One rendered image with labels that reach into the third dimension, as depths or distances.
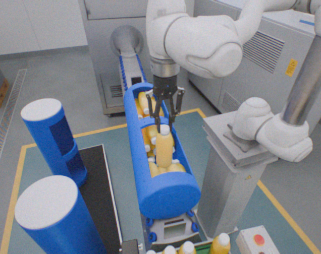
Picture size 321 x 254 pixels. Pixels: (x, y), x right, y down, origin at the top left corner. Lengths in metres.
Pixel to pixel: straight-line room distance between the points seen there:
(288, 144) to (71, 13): 5.15
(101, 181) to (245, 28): 2.00
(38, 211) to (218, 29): 1.05
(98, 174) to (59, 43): 4.02
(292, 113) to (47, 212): 1.17
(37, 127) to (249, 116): 1.42
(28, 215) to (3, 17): 4.97
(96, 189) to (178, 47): 1.92
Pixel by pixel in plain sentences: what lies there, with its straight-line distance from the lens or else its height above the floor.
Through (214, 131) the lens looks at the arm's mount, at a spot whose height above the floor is 1.07.
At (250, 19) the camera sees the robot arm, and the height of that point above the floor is 1.83.
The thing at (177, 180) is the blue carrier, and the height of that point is 1.23.
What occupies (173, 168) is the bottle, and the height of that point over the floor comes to 1.15.
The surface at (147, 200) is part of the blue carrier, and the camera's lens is 0.93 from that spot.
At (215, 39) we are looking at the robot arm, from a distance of 0.44.
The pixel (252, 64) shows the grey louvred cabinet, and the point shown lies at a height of 0.99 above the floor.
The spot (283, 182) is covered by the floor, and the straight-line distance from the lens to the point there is 2.73.
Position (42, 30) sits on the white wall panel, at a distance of 5.72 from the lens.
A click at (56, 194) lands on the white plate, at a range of 1.20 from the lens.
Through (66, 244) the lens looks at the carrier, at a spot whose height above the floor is 0.82.
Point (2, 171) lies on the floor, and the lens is 3.07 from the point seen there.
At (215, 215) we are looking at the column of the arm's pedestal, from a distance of 1.79.
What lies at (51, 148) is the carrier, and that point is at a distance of 1.90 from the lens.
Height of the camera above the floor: 1.96
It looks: 41 degrees down
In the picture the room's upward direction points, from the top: straight up
